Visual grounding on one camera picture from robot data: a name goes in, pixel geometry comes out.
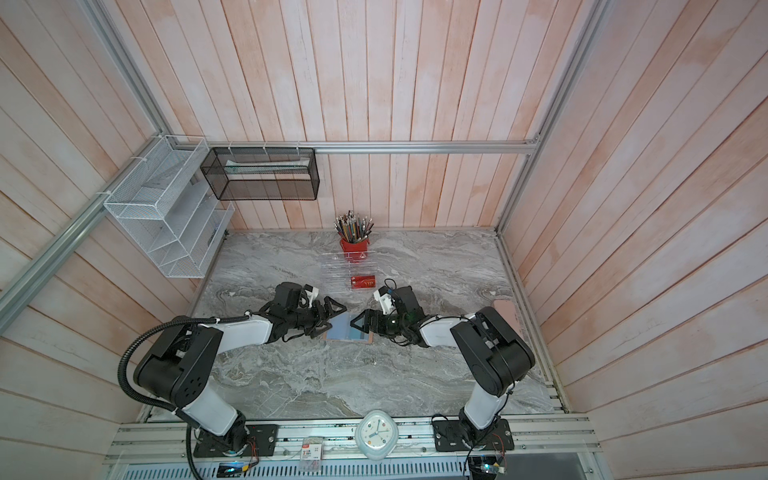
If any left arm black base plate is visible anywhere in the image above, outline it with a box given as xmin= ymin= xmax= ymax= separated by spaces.
xmin=192 ymin=424 xmax=278 ymax=458

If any pink card holder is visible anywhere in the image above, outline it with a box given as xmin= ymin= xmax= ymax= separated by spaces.
xmin=323 ymin=311 xmax=374 ymax=345

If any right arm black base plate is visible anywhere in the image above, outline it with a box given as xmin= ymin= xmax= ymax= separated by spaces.
xmin=431 ymin=417 xmax=515 ymax=453

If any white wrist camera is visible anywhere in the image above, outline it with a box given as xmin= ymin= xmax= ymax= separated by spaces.
xmin=373 ymin=290 xmax=395 ymax=315
xmin=304 ymin=284 xmax=320 ymax=305

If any red credit card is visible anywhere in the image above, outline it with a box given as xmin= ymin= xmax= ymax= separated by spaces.
xmin=350 ymin=275 xmax=376 ymax=290

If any green circuit board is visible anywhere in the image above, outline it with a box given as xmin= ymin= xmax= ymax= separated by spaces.
xmin=466 ymin=455 xmax=506 ymax=480

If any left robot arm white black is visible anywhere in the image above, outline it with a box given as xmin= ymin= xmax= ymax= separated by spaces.
xmin=118 ymin=282 xmax=347 ymax=437

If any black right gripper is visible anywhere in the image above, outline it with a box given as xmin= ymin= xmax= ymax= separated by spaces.
xmin=352 ymin=308 xmax=409 ymax=336

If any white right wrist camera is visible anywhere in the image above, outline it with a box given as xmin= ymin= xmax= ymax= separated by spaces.
xmin=373 ymin=290 xmax=395 ymax=315

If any clear acrylic organizer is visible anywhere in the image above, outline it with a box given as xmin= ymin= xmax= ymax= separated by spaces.
xmin=319 ymin=252 xmax=385 ymax=295

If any small red white box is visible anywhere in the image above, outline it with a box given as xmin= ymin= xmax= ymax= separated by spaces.
xmin=299 ymin=436 xmax=325 ymax=474

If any left blue circuit board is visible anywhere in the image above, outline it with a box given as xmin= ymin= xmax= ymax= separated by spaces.
xmin=216 ymin=462 xmax=250 ymax=479

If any aluminium frame rail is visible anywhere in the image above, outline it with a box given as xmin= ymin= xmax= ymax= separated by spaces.
xmin=206 ymin=140 xmax=539 ymax=155

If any bundle of coloured pencils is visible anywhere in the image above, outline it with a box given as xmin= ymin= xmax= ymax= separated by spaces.
xmin=335 ymin=210 xmax=374 ymax=244

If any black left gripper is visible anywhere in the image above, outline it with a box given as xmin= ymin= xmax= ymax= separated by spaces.
xmin=287 ymin=296 xmax=347 ymax=338

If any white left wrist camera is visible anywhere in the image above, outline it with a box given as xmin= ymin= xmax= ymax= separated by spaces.
xmin=304 ymin=284 xmax=320 ymax=305

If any white wire mesh shelf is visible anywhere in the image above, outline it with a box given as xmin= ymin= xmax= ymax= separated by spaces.
xmin=104 ymin=135 xmax=234 ymax=279

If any white analog clock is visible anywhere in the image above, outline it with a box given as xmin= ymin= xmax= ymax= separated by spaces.
xmin=354 ymin=410 xmax=399 ymax=461

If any pink case on table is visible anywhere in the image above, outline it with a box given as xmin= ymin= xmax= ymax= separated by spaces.
xmin=492 ymin=299 xmax=524 ymax=336

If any red pencil cup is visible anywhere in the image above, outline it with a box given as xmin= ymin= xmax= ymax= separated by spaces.
xmin=339 ymin=238 xmax=369 ymax=263

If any black wire mesh basket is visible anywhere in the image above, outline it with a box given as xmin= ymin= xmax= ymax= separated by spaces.
xmin=201 ymin=146 xmax=320 ymax=201

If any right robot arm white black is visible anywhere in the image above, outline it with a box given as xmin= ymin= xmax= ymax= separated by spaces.
xmin=350 ymin=286 xmax=536 ymax=433

